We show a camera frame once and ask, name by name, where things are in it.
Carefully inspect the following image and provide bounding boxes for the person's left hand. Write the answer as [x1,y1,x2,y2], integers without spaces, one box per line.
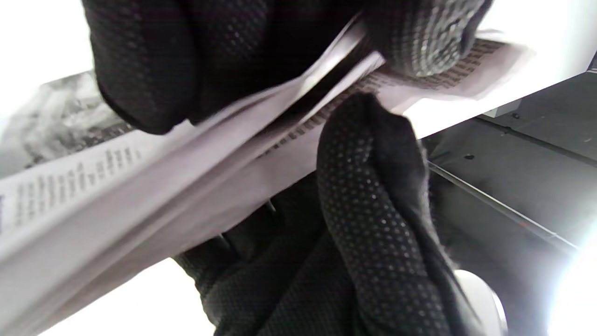
[82,0,495,336]

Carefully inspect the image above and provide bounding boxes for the printed newspaper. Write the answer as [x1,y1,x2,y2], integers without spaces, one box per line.
[0,28,532,336]

